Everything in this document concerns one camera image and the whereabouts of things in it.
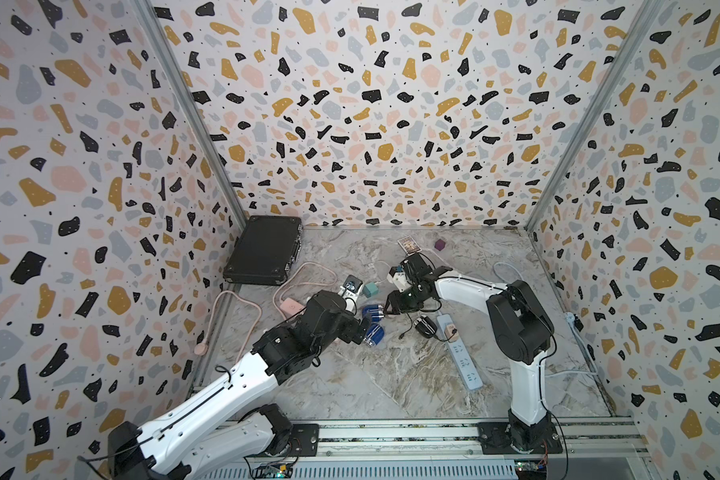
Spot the pink power strip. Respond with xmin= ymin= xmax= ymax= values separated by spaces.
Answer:
xmin=279 ymin=298 xmax=304 ymax=319

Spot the grey-blue power strip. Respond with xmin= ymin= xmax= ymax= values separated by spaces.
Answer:
xmin=436 ymin=314 xmax=484 ymax=391

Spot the teal USB charger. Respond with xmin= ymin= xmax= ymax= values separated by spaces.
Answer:
xmin=362 ymin=282 xmax=379 ymax=298

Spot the blue shaver with white stripes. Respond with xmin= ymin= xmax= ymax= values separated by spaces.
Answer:
xmin=361 ymin=304 xmax=385 ymax=323

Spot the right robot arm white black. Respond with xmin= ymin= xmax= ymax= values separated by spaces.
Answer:
xmin=386 ymin=253 xmax=556 ymax=453

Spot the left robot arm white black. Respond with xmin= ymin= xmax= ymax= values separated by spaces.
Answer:
xmin=100 ymin=290 xmax=371 ymax=479

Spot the card box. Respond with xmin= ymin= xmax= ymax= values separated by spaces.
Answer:
xmin=397 ymin=236 xmax=422 ymax=255

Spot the pink charger far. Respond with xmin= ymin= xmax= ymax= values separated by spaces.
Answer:
xmin=444 ymin=323 xmax=458 ymax=341

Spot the black briefcase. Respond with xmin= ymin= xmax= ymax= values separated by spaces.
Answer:
xmin=223 ymin=215 xmax=303 ymax=286

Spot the pink power strip cable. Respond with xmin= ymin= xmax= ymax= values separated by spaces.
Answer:
xmin=194 ymin=261 xmax=338 ymax=358

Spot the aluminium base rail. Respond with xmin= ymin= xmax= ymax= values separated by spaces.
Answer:
xmin=143 ymin=416 xmax=649 ymax=480

